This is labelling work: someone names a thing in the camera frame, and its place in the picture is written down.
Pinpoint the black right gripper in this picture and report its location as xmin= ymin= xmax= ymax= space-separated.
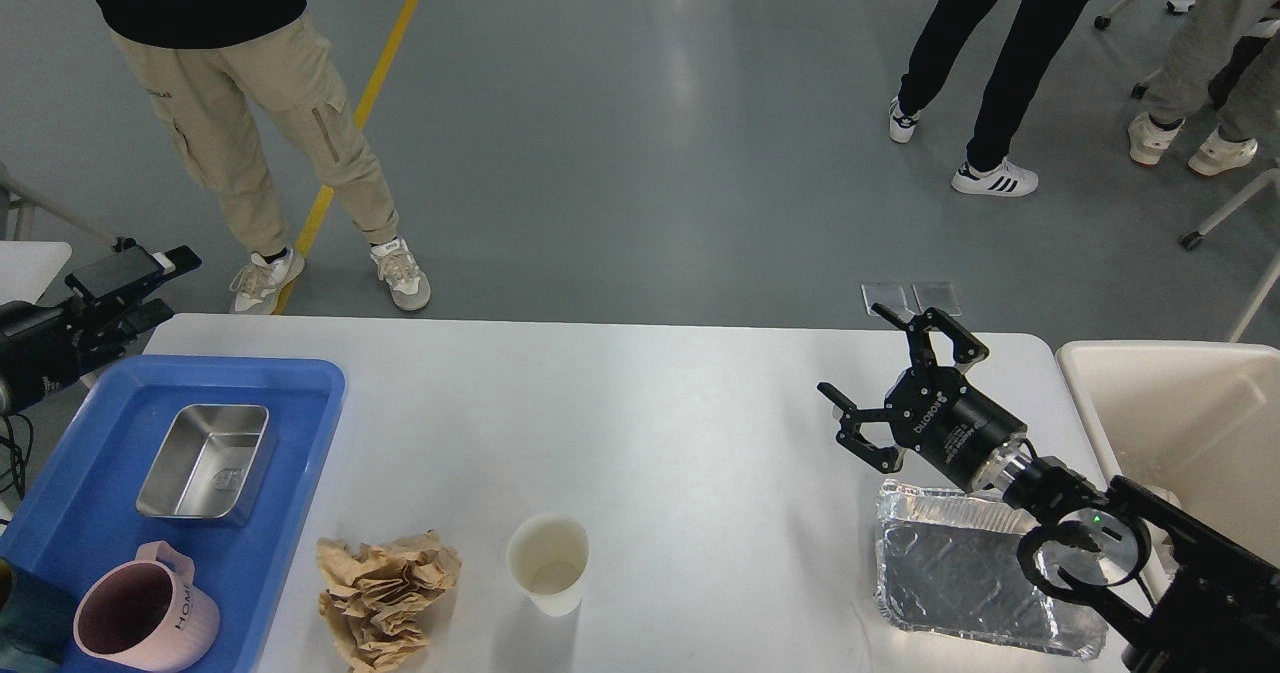
xmin=817 ymin=303 xmax=1029 ymax=494

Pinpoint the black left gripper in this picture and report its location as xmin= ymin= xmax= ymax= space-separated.
xmin=1 ymin=244 xmax=204 ymax=415

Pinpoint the stainless steel rectangular container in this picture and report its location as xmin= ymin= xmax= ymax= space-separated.
xmin=134 ymin=404 xmax=276 ymax=527

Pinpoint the pink ribbed mug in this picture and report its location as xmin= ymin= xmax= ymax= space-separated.
xmin=73 ymin=541 xmax=221 ymax=672

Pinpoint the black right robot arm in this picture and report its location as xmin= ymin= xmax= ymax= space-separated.
xmin=818 ymin=303 xmax=1279 ymax=672

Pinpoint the white side table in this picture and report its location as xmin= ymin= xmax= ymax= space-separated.
xmin=0 ymin=241 xmax=72 ymax=305

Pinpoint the aluminium foil tray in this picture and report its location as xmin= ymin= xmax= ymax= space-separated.
xmin=876 ymin=479 xmax=1108 ymax=660

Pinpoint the blue plastic tray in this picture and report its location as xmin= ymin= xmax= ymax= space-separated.
xmin=3 ymin=354 xmax=346 ymax=672

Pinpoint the beige plastic bin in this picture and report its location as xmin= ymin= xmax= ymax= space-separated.
xmin=1057 ymin=340 xmax=1279 ymax=563

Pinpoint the person in black sweater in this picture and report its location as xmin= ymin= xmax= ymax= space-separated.
xmin=95 ymin=0 xmax=431 ymax=316

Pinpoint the teal object at corner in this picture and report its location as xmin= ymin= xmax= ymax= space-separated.
xmin=1 ymin=560 xmax=77 ymax=672

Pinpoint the crumpled brown paper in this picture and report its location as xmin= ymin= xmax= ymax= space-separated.
xmin=315 ymin=530 xmax=463 ymax=672

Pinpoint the white paper cup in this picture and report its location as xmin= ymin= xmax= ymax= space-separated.
xmin=506 ymin=512 xmax=591 ymax=617

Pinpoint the person in black trousers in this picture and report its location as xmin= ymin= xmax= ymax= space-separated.
xmin=888 ymin=0 xmax=1089 ymax=198

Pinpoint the person in grey trousers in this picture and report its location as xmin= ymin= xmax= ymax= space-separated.
xmin=1128 ymin=0 xmax=1277 ymax=177

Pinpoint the white chair frame right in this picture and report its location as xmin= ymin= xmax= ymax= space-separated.
xmin=1178 ymin=157 xmax=1280 ymax=344

